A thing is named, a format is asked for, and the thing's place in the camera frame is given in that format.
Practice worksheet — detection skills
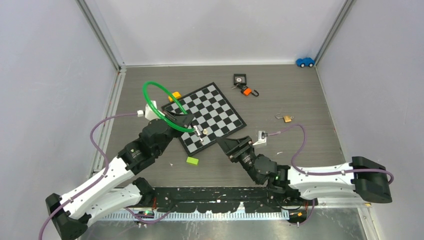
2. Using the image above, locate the orange black padlock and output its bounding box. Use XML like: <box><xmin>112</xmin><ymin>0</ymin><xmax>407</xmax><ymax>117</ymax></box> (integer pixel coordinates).
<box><xmin>240</xmin><ymin>86</ymin><xmax>259</xmax><ymax>97</ymax></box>

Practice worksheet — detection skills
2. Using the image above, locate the lime green block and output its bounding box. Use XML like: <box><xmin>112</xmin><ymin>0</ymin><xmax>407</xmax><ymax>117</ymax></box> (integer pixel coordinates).
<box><xmin>186</xmin><ymin>157</ymin><xmax>199</xmax><ymax>166</ymax></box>

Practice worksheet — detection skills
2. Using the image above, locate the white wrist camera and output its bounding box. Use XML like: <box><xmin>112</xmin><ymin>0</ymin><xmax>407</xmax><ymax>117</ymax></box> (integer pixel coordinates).
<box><xmin>136</xmin><ymin>104</ymin><xmax>160</xmax><ymax>121</ymax></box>
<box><xmin>253</xmin><ymin>130</ymin><xmax>268</xmax><ymax>148</ymax></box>

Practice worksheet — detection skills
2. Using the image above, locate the green cable lock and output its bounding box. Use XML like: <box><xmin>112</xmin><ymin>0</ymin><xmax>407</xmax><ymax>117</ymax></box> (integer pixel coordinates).
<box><xmin>142</xmin><ymin>81</ymin><xmax>204</xmax><ymax>144</ymax></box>

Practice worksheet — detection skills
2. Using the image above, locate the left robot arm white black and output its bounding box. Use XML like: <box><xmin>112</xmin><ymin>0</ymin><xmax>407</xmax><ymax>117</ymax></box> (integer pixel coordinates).
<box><xmin>45</xmin><ymin>110</ymin><xmax>195</xmax><ymax>240</ymax></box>

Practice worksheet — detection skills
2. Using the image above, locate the blue toy car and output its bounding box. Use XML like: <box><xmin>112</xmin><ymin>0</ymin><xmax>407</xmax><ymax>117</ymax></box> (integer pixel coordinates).
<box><xmin>295</xmin><ymin>57</ymin><xmax>315</xmax><ymax>68</ymax></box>

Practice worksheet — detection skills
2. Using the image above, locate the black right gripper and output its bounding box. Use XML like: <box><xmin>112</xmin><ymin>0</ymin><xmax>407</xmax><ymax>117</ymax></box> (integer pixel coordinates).
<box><xmin>215</xmin><ymin>135</ymin><xmax>261</xmax><ymax>184</ymax></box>

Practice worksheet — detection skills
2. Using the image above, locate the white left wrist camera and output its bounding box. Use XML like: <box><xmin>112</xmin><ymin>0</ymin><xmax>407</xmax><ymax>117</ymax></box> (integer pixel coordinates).
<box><xmin>136</xmin><ymin>104</ymin><xmax>160</xmax><ymax>121</ymax></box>

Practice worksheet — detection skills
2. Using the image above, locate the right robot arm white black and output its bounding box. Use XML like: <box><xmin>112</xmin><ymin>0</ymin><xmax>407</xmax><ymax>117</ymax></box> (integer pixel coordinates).
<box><xmin>217</xmin><ymin>136</ymin><xmax>393</xmax><ymax>205</ymax></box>

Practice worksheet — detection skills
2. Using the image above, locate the aluminium frame rail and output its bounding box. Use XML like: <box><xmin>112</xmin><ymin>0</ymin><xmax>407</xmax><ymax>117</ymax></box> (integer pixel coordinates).
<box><xmin>89</xmin><ymin>187</ymin><xmax>372</xmax><ymax>224</ymax></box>

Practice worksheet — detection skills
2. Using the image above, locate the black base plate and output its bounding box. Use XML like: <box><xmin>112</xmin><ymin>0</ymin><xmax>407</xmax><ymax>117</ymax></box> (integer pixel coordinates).
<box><xmin>132</xmin><ymin>186</ymin><xmax>312</xmax><ymax>214</ymax></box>

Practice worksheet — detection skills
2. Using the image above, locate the black white chessboard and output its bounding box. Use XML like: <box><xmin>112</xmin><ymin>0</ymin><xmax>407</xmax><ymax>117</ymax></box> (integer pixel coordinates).
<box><xmin>179</xmin><ymin>82</ymin><xmax>247</xmax><ymax>157</ymax></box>

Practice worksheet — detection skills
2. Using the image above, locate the brass padlock with steel shackle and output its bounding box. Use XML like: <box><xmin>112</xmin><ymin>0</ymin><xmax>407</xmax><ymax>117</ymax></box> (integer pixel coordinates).
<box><xmin>275</xmin><ymin>113</ymin><xmax>295</xmax><ymax>123</ymax></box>

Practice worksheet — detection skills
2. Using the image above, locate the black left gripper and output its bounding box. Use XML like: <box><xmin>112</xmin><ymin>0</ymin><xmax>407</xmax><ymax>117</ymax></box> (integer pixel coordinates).
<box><xmin>155</xmin><ymin>109</ymin><xmax>194</xmax><ymax>157</ymax></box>

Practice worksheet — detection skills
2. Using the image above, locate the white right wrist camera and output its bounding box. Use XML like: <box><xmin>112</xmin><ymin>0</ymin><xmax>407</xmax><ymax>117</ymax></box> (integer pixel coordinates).
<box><xmin>253</xmin><ymin>130</ymin><xmax>268</xmax><ymax>148</ymax></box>

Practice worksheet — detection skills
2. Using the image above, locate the yellow toy block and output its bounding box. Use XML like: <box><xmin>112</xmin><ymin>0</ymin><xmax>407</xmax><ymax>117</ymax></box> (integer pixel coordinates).
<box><xmin>168</xmin><ymin>91</ymin><xmax>182</xmax><ymax>102</ymax></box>

